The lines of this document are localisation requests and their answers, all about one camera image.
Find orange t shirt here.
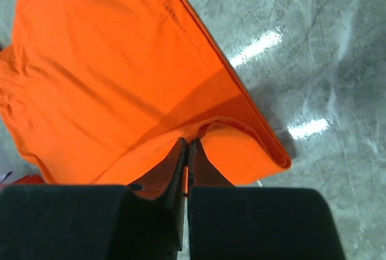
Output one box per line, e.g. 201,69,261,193
1,0,291,185

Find red plastic bin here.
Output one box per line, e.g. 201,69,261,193
12,175,45,185

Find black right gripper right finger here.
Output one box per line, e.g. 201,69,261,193
188,140,344,259

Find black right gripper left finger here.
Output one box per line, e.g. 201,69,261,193
1,139,187,259

